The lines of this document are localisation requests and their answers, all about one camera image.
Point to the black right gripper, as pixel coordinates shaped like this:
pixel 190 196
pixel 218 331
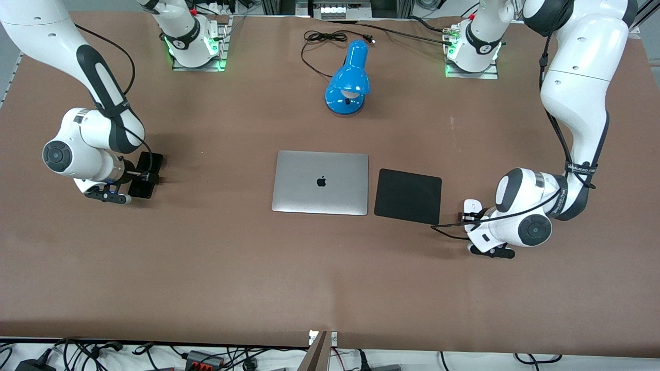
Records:
pixel 135 176

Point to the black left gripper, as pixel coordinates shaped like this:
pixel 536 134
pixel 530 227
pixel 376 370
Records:
pixel 475 217

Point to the white computer mouse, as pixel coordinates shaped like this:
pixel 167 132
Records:
pixel 472 206

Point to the black smartphone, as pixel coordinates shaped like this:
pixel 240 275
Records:
pixel 151 161

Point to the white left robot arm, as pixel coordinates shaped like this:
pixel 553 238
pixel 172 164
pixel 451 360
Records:
pixel 582 77

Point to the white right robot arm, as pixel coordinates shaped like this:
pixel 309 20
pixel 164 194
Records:
pixel 31 26

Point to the black mouse pad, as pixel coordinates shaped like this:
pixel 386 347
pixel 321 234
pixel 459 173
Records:
pixel 408 196

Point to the silver closed laptop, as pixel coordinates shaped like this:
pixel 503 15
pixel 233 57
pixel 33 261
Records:
pixel 320 196

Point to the brown table cover sheet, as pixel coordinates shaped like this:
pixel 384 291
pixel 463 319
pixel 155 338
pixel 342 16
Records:
pixel 330 283

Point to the blue desk lamp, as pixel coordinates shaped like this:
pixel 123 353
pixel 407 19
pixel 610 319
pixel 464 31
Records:
pixel 349 77

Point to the grey power adapter box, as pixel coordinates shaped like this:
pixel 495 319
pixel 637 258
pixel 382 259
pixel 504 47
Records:
pixel 203 359

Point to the black power adapter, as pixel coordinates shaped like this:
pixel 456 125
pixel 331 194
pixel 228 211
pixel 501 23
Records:
pixel 33 365

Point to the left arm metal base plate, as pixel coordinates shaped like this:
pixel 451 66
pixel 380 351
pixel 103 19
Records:
pixel 487 74

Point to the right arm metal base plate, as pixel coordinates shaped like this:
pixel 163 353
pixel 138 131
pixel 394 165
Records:
pixel 221 49

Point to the aluminium frame rail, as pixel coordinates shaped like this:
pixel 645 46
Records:
pixel 10 82
pixel 647 13

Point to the wooden camera mount post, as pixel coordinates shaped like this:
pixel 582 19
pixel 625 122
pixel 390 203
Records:
pixel 317 358

